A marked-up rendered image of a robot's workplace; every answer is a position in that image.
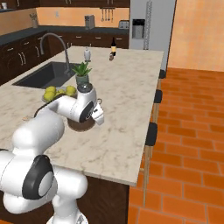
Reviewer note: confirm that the dark upper cupboard run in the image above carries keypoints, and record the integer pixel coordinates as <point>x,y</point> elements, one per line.
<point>58,3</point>

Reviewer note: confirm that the rail with hanging tools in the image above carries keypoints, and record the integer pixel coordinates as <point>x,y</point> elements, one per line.
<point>107,14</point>

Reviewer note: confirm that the white toaster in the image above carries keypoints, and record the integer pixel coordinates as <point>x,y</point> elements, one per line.
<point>124,24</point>

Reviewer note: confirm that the pot with utensils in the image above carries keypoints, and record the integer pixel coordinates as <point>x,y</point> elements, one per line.
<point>34,21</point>

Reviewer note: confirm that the brown round basket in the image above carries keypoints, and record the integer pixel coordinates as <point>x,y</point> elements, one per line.
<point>83,126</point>

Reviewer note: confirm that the dark wine bottle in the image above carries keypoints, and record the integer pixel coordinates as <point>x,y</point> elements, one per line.
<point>113,46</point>

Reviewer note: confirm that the dark sink basin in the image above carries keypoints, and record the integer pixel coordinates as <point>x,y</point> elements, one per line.
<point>43,75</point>

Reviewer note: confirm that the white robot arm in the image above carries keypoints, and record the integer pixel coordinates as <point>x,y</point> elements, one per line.
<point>38,137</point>

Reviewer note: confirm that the yellow-green lemon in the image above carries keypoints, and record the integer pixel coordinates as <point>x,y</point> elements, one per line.
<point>71,90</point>
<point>60,92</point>
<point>48,96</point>
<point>50,89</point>

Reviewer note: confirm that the white soap dispenser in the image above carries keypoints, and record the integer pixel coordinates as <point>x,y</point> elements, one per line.
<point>87,54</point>

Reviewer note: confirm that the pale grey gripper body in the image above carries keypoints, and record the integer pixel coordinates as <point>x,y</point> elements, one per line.
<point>99,115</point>

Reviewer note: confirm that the dark lower cupboard run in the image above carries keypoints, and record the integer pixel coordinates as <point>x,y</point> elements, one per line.
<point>17,55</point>

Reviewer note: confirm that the grey fruit bowl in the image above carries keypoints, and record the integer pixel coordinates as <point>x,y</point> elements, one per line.
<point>43,99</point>

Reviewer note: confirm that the grey coffee machine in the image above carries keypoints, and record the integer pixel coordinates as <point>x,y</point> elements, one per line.
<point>89,22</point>

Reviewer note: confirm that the grey curved tap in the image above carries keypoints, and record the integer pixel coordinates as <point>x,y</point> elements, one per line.
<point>64,49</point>

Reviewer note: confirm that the black seat wooden stool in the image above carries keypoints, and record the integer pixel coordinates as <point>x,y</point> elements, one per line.
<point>157,96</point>
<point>162,74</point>
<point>151,134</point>

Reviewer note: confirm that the grey fridge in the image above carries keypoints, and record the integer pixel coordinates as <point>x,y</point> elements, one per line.
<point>151,26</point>

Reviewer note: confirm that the dark wooden island cabinet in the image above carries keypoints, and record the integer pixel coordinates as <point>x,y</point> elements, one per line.
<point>108,201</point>

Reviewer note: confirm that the white cup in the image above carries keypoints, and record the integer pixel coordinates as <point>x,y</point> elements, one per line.
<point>3,5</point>

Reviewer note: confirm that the dark cupboard run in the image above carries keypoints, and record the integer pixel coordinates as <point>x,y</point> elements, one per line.
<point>58,3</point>
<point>17,55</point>

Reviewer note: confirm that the small brown object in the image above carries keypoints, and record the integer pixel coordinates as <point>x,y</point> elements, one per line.
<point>111,57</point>

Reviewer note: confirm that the green potted plant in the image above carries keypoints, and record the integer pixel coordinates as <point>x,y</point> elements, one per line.
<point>82,73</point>

